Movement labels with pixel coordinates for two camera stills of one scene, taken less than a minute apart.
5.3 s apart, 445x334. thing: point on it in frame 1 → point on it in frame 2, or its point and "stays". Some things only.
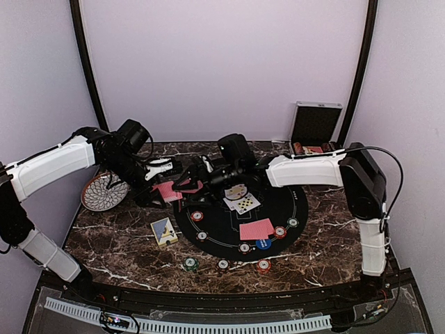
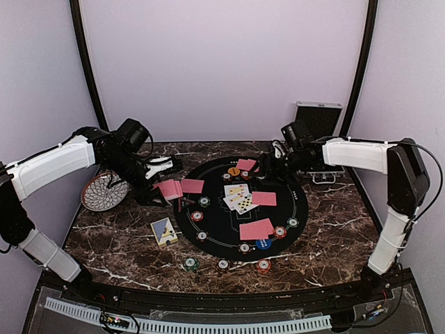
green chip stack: (190, 264) stays
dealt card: (200, 186) stays
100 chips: (244, 248) stays
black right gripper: (196, 173) → (272, 168)
